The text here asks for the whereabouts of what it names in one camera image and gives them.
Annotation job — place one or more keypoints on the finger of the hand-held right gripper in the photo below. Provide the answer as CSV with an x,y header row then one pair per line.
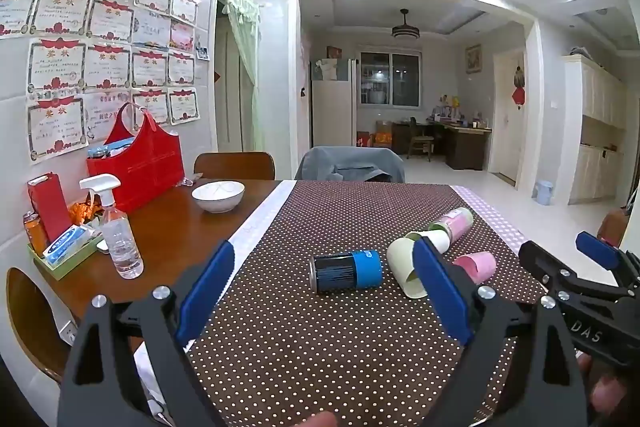
x,y
542,263
595,250

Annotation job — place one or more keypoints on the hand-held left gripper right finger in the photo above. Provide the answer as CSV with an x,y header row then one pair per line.
x,y
440,292

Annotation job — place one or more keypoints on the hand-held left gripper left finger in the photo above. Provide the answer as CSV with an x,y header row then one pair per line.
x,y
207,292

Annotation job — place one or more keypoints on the cream paper cup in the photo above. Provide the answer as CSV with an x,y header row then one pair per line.
x,y
402,262

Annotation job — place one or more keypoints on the pink paper cup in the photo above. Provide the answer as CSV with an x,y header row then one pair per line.
x,y
477,266

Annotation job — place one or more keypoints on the white and green paper cup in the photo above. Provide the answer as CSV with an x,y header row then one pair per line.
x,y
432,238

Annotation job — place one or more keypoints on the person's right hand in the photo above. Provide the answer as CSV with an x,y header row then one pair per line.
x,y
607,389

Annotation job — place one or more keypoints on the person's left hand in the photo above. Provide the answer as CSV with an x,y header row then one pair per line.
x,y
317,420

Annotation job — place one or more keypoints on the purple dotted cloth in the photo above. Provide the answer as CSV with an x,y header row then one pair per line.
x,y
492,219

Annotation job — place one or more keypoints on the blue waste bin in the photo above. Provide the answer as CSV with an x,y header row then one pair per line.
x,y
544,193

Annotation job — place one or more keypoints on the pink and green can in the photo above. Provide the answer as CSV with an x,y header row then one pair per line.
x,y
452,223

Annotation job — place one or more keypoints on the white bowl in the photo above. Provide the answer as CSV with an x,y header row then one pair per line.
x,y
218,197

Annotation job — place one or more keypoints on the blue and black can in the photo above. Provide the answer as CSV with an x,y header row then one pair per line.
x,y
345,270

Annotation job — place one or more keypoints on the clear spray bottle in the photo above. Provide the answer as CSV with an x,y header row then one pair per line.
x,y
120,242

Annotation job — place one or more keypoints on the white cabinet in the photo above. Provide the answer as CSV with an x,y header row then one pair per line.
x,y
597,132

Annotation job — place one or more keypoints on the brown polka dot tablecloth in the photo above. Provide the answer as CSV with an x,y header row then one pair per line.
x,y
325,347

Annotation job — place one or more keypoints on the red felt bag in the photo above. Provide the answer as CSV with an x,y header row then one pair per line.
x,y
140,172

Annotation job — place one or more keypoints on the dark wooden desk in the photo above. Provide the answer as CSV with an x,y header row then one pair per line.
x,y
465,147

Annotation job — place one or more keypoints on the white door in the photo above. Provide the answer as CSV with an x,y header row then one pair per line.
x,y
507,127

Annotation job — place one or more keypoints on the green tray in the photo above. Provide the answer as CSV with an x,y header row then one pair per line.
x,y
65,269

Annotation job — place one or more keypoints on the blue tissue packet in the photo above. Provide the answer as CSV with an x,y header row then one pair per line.
x,y
67,244

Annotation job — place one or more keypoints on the orange snack packet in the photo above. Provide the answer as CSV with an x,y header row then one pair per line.
x,y
82,211

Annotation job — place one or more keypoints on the wooden desk chair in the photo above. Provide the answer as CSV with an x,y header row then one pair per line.
x,y
420,139

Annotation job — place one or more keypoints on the grey jacket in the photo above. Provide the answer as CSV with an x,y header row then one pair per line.
x,y
350,163

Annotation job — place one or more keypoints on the cardboard box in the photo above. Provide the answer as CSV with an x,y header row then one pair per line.
x,y
384,134

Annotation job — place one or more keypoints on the red hanging ornament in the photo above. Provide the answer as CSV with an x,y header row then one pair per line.
x,y
519,94

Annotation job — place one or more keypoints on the red paper box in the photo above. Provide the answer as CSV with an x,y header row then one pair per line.
x,y
50,207

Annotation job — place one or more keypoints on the orange drink can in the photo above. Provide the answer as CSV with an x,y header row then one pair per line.
x,y
36,234

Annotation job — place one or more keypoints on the white refrigerator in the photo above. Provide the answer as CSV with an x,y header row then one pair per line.
x,y
332,107

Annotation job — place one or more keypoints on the window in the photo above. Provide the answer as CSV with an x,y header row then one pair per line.
x,y
391,78

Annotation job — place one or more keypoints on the green curtain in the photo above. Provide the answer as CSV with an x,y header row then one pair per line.
x,y
245,57

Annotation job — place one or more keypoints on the group of award certificates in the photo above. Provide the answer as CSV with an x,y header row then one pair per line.
x,y
100,57

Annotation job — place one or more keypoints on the ceiling fan lamp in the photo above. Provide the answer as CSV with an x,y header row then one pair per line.
x,y
404,29

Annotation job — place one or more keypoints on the wall power socket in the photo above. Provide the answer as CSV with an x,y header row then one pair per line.
x,y
69,332

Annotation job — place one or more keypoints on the small wall picture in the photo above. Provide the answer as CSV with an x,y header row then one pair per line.
x,y
473,58

